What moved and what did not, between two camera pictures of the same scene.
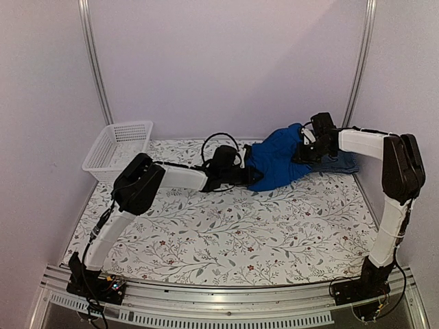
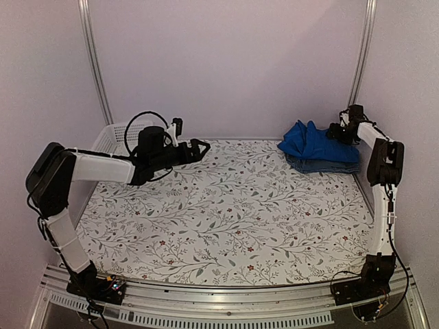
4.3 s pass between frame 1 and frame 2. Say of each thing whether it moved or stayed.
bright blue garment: moved
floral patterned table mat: stayed
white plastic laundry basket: stayed
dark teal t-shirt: stayed
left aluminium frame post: stayed
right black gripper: moved
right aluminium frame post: stayed
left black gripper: moved
